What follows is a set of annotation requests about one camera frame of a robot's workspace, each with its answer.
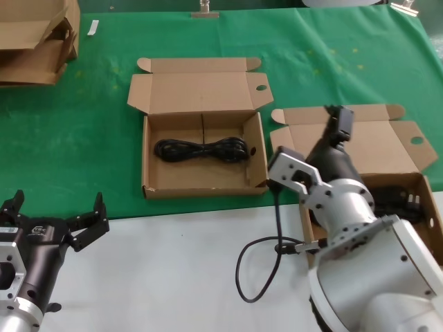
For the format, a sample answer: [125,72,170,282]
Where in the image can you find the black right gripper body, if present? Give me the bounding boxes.
[305,132,363,185]

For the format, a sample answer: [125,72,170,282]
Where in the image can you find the black power cable bundle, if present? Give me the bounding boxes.
[370,185,422,223]
[153,136,251,163]

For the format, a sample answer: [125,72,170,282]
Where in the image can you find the silver table clamp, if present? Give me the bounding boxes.
[190,0,220,19]

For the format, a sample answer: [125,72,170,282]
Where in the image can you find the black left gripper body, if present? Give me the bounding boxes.
[13,214,73,314]

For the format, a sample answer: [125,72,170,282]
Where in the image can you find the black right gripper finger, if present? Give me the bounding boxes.
[336,107,355,142]
[323,105,339,135]

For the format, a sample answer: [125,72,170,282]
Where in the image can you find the brown cardboard mailer box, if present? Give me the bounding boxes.
[269,104,439,275]

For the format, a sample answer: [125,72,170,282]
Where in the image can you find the cardboard box with chipped corner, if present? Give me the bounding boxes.
[125,57,274,200]

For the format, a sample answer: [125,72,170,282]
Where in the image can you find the green table cloth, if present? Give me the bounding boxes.
[0,6,443,222]

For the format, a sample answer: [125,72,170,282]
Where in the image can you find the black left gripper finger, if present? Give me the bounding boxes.
[0,189,27,228]
[65,192,110,253]

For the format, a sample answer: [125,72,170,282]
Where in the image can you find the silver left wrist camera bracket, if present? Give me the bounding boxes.
[0,226,27,302]

